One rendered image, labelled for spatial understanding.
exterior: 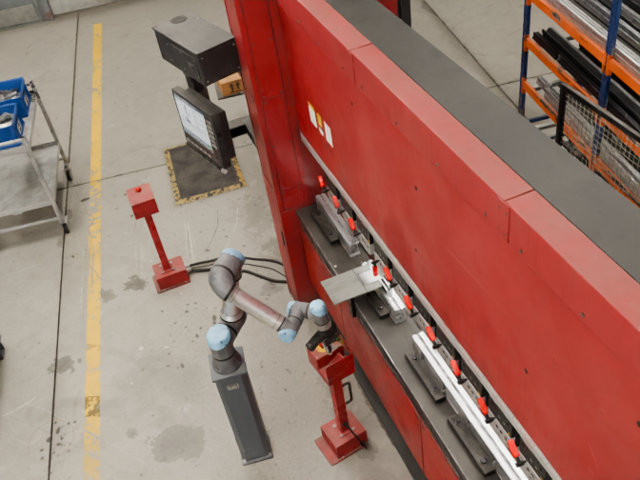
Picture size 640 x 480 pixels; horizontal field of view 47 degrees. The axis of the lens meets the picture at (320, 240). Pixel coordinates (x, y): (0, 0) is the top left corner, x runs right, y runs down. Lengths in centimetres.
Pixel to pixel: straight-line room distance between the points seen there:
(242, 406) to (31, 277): 260
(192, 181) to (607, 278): 487
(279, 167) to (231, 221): 172
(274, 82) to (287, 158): 48
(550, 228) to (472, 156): 38
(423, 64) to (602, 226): 102
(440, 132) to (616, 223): 63
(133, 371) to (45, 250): 163
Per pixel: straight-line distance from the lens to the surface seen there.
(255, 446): 423
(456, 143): 230
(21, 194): 636
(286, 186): 428
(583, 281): 189
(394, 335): 362
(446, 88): 258
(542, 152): 227
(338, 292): 367
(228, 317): 365
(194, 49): 395
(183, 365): 490
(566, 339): 212
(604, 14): 506
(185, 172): 650
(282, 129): 408
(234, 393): 385
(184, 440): 455
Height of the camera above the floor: 361
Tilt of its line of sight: 41 degrees down
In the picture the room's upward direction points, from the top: 10 degrees counter-clockwise
